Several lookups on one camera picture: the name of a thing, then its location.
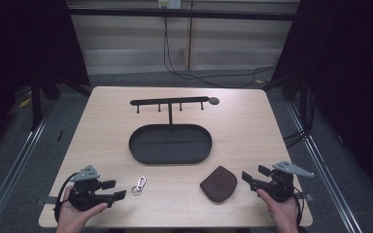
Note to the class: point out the small black floor piece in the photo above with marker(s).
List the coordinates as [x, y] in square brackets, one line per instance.
[60, 136]

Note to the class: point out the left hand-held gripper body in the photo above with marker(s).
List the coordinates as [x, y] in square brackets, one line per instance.
[84, 191]

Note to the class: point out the black stand post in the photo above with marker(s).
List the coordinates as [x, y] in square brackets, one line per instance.
[303, 103]
[36, 103]

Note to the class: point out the yellow scrap on floor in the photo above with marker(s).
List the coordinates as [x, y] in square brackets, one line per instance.
[24, 103]

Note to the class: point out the person's right hand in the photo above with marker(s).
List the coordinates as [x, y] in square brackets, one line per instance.
[285, 215]

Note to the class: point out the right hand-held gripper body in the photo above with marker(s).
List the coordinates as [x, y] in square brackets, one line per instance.
[281, 186]

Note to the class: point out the metal floor rail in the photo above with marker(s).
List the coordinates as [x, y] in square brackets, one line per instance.
[9, 174]
[327, 181]

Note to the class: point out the person's left hand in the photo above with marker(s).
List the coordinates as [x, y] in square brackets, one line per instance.
[69, 218]

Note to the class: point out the grey tape strip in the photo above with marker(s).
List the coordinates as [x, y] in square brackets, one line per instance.
[306, 197]
[47, 200]

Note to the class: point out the black horizontal frame bar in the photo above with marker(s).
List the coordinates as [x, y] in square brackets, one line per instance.
[175, 13]

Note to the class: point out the white wall socket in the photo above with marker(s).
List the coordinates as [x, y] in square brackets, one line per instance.
[170, 4]

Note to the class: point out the brown pouch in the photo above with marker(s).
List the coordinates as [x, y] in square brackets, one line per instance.
[218, 186]

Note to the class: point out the black key rack with tray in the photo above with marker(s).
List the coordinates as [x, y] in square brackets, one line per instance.
[170, 145]

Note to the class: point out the dark curtain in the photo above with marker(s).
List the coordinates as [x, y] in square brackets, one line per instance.
[19, 42]
[353, 64]

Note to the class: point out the silver carabiner keyring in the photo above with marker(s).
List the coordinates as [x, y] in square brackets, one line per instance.
[140, 183]

